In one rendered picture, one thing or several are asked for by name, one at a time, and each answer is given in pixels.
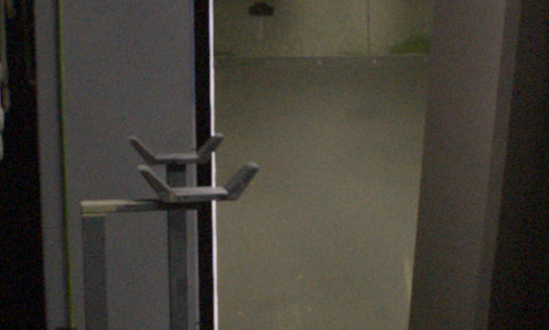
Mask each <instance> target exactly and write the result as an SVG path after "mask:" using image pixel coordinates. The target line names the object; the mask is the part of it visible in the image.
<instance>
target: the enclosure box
mask: <svg viewBox="0 0 549 330"><path fill-rule="evenodd" d="M408 330H549V0H434V21H433V32H432V43H431V54H430V65H429V76H428V88H427V100H426V111H425V122H424V133H423V154H422V167H421V178H420V190H419V201H418V212H417V223H416V235H415V246H414V257H413V268H412V291H411V302H410V313H409V324H408Z"/></svg>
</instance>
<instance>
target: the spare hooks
mask: <svg viewBox="0 0 549 330"><path fill-rule="evenodd" d="M6 4H7V12H8V15H9V17H10V18H14V17H15V16H16V10H15V8H14V0H6ZM21 17H22V27H23V32H24V40H25V54H26V67H27V77H28V81H29V82H30V83H31V84H33V85H34V86H36V76H35V72H34V69H33V67H34V66H33V60H32V49H31V45H30V38H29V26H28V17H27V0H21ZM5 26H6V22H5V0H0V86H1V87H3V97H4V105H3V107H2V106H1V104H0V160H2V156H3V142H2V130H3V128H4V125H3V123H4V113H6V112H7V111H8V110H9V107H10V97H9V96H10V93H9V91H8V86H7V85H8V83H7V81H8V67H7V62H6V38H5Z"/></svg>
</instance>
